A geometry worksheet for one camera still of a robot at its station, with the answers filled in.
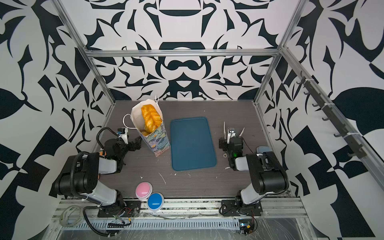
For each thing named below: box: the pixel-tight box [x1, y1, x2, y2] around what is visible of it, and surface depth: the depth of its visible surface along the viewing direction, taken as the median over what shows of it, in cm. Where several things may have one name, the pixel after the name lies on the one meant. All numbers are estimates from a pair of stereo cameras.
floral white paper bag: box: [130, 99, 171, 157], surface depth 85 cm
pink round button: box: [135, 181, 153, 200], surface depth 81 cm
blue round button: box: [146, 192, 165, 212], surface depth 76 cm
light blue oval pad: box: [256, 145, 273, 154], surface depth 99 cm
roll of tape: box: [59, 205, 82, 227], surface depth 71 cm
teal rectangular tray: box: [170, 117, 217, 171], surface depth 98 cm
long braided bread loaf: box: [141, 104, 163, 136], surface depth 87 cm
